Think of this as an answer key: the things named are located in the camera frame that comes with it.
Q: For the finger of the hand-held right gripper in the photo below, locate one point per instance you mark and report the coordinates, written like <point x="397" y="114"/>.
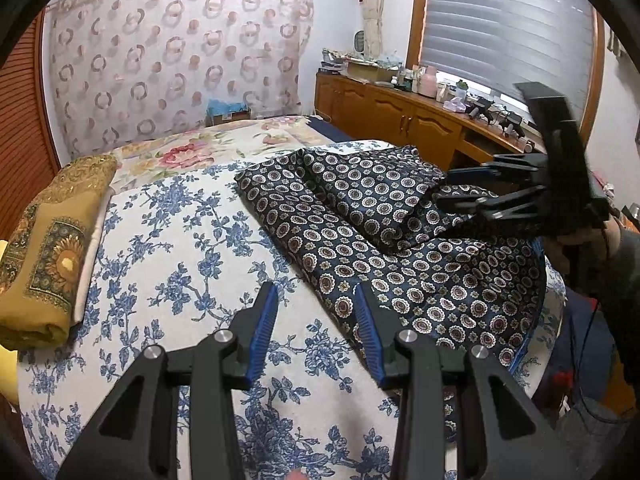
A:
<point x="495" y="172"/>
<point x="505" y="207"/>

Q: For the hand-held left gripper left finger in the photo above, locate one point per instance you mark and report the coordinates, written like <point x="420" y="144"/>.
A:
<point x="260" y="340"/>

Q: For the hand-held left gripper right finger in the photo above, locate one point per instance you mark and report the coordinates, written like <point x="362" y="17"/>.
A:
<point x="370" y="340"/>

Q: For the navy medallion-print satin shirt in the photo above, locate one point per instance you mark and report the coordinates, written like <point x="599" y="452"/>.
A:
<point x="350" y="240"/>

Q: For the person's right hand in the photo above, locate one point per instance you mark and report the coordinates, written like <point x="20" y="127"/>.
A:
<point x="575" y="249"/>

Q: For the black desk device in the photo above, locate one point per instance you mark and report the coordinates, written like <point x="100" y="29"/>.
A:
<point x="512" y="124"/>
<point x="481" y="111"/>

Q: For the pink tissue pack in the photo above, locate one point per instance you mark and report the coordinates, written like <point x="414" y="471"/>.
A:
<point x="455" y="106"/>

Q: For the small green plant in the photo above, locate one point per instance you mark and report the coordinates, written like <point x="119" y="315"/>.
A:
<point x="462" y="86"/>

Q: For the blue floral white bedsheet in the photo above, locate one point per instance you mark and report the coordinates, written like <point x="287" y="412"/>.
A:
<point x="175" y="280"/>

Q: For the pink bottle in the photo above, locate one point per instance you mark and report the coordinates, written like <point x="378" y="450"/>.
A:
<point x="427" y="82"/>

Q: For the wooden sideboard cabinet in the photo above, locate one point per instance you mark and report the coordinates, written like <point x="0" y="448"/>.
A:
<point x="395" y="115"/>

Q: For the grey window blind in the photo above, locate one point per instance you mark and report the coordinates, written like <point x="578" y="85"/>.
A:
<point x="505" y="25"/>

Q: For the open cardboard box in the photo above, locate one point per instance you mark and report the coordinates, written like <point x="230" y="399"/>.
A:
<point x="370" y="72"/>

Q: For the dark blue bed sheet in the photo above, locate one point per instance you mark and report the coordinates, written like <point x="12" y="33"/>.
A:
<point x="330" y="127"/>

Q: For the small white fan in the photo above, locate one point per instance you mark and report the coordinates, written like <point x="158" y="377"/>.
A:
<point x="360" y="44"/>

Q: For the stack of papers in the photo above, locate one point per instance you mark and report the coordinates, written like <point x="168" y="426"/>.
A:
<point x="334" y="60"/>

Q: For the beige tied lace curtain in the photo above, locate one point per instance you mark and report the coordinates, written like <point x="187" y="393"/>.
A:
<point x="372" y="5"/>

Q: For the mustard patterned folded cloth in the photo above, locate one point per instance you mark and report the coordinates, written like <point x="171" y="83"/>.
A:
<point x="50" y="260"/>

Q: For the box with blue wrapping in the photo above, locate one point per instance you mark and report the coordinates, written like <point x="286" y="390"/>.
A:
<point x="227" y="112"/>

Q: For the yellow cushion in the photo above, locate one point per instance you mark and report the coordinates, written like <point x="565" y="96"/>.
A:
<point x="6" y="375"/>

